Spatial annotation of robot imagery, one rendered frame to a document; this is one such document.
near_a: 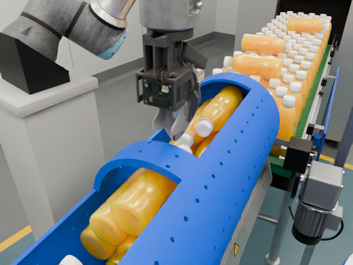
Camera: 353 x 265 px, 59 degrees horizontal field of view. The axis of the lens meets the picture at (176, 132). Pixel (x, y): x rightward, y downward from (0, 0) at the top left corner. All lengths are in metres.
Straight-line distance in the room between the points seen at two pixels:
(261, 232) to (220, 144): 1.53
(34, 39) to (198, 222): 0.88
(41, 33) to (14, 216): 1.47
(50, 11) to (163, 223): 0.92
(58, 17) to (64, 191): 0.67
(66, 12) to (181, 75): 0.79
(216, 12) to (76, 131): 4.86
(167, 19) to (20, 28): 0.81
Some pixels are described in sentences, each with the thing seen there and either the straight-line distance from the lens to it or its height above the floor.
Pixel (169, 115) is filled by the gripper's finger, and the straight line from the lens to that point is 0.57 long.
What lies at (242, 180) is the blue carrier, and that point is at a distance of 0.63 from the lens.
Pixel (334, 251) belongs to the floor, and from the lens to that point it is 2.16.
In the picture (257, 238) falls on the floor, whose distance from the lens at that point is 2.06.
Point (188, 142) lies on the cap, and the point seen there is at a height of 1.12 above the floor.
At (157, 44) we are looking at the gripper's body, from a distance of 0.45.
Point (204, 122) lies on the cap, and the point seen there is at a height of 1.18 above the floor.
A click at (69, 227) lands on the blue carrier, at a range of 0.64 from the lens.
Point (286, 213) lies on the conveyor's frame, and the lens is 1.68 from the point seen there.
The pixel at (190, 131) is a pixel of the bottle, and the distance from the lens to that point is 0.80.
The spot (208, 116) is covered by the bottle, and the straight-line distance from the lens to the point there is 0.76.
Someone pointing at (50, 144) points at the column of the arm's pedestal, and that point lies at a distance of 1.23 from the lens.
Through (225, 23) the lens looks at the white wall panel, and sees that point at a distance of 5.82.
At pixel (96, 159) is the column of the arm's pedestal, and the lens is 1.40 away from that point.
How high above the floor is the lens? 1.55
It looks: 32 degrees down
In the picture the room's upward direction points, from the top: straight up
